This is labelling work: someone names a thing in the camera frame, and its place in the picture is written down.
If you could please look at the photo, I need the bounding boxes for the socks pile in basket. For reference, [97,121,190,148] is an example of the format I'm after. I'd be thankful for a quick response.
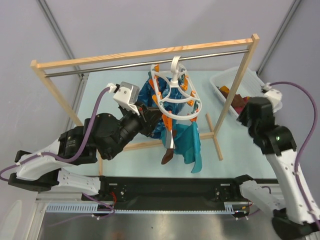
[218,85,251,114]

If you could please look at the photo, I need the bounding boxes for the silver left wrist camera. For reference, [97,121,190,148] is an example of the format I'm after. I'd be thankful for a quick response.
[113,81,140,116]

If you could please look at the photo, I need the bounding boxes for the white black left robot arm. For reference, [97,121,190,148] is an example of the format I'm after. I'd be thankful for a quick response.
[7,102,162,200]

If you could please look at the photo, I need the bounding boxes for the white round clip hanger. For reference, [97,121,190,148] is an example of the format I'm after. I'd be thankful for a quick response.
[150,55,203,122]

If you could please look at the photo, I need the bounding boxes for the wooden clothes rack frame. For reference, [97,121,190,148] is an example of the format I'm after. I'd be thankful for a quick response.
[30,34,264,178]

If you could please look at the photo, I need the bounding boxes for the orange front hanger clip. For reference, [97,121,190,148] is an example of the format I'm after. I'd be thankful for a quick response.
[162,114,173,131]

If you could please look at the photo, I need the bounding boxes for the dark blue patterned cloth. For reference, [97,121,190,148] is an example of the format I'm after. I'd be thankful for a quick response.
[137,77,185,139]

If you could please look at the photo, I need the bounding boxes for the steel hanging rod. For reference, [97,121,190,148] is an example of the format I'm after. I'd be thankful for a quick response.
[44,49,249,78]

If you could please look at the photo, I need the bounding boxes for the brown grey sock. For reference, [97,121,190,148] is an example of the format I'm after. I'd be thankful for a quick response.
[161,130,174,165]

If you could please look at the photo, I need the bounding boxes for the aluminium table frame rail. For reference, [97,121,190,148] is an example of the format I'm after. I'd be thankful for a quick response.
[34,183,308,205]

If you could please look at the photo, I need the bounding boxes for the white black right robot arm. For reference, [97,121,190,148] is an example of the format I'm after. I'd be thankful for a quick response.
[230,97,320,240]

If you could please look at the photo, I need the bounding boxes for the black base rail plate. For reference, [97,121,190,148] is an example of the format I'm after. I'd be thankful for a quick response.
[93,175,251,212]

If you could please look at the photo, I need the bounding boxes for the teal plain cloth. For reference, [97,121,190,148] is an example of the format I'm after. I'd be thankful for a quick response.
[161,122,203,174]

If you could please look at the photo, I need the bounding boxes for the white toothed cable strip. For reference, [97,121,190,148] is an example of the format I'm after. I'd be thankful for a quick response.
[46,201,251,215]

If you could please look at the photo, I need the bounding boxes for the white perforated plastic basket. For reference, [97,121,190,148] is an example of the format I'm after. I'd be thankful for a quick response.
[209,65,266,121]

